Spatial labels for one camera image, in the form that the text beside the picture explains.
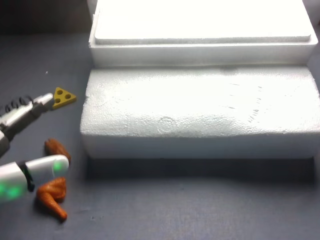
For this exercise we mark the white styrofoam box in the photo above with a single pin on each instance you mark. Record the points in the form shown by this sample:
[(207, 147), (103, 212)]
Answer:
[(200, 25)]

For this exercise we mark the orange toy chicken wing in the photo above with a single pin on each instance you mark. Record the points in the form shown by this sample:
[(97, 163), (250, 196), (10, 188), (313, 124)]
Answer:
[(53, 197)]

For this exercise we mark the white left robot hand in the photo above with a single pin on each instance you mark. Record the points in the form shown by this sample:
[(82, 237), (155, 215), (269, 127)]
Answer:
[(15, 120)]

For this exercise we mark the yellow triangle block three holes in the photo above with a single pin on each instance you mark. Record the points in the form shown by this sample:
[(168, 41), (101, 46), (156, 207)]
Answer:
[(64, 98)]

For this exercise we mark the grey table cloth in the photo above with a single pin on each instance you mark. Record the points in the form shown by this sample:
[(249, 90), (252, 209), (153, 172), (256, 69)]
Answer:
[(175, 205)]

